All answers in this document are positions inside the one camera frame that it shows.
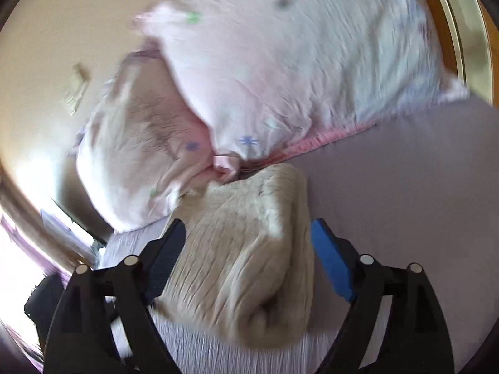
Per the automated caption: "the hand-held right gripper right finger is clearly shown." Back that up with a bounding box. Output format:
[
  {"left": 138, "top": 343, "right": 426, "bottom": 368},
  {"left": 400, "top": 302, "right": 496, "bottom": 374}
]
[{"left": 311, "top": 218, "right": 455, "bottom": 374}]

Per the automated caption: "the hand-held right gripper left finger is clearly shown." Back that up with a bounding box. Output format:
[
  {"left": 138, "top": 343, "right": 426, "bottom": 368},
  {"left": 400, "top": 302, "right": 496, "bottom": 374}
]
[{"left": 44, "top": 218, "right": 187, "bottom": 374}]

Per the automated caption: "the cream knitted garment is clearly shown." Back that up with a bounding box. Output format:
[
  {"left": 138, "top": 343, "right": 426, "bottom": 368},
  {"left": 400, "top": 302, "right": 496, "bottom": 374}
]
[{"left": 150, "top": 163, "right": 315, "bottom": 350}]

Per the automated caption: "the lavender bed sheet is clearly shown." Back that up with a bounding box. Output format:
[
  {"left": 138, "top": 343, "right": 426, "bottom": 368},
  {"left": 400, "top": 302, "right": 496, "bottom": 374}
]
[{"left": 94, "top": 97, "right": 499, "bottom": 374}]

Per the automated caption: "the pink floral pillow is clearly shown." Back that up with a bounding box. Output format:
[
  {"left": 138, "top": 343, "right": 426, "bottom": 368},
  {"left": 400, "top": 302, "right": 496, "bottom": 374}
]
[
  {"left": 70, "top": 49, "right": 219, "bottom": 234},
  {"left": 133, "top": 0, "right": 470, "bottom": 172}
]

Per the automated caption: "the black object beside bed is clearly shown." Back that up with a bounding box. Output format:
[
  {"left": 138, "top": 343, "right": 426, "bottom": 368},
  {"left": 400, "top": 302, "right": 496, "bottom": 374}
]
[{"left": 23, "top": 273, "right": 69, "bottom": 355}]

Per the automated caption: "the wooden headboard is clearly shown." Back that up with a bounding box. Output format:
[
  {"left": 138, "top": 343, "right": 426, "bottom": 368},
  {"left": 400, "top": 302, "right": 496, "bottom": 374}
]
[{"left": 409, "top": 0, "right": 499, "bottom": 106}]

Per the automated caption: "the white wall switch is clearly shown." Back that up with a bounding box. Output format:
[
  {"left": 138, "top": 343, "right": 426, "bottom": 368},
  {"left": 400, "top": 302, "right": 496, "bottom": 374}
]
[{"left": 62, "top": 62, "right": 92, "bottom": 115}]

